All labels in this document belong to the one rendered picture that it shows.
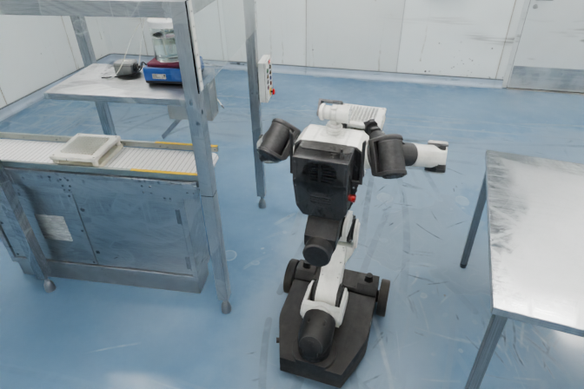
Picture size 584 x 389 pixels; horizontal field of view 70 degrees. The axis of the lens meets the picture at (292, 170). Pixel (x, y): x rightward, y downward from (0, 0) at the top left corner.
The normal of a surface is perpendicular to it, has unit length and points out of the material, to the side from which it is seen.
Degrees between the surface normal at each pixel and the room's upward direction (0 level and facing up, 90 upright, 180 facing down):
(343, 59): 90
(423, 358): 0
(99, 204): 90
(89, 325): 0
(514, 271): 0
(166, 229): 90
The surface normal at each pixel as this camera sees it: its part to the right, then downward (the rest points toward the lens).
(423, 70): -0.25, 0.53
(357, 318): -0.01, -0.84
